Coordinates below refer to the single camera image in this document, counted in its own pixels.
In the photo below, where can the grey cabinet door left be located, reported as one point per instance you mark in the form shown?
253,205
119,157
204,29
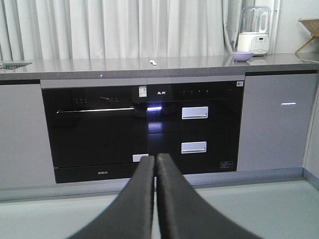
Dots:
25,156

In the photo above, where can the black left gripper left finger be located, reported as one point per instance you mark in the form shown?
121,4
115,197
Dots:
130,215

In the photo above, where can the white pleated curtain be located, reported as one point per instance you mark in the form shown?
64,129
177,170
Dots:
102,29

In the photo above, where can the grey cabinet door right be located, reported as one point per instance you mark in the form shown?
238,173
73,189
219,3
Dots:
275,120

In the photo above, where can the purple bowl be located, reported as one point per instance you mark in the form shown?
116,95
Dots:
240,56

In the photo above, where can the grey cabinet door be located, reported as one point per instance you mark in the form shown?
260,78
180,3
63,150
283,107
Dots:
275,120
25,156

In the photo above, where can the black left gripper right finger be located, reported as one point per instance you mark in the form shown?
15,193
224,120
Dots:
184,214

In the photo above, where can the black disinfection cabinet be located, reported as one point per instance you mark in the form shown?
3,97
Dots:
197,124

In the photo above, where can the black built-in dishwasher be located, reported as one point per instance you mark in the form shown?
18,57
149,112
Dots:
96,133

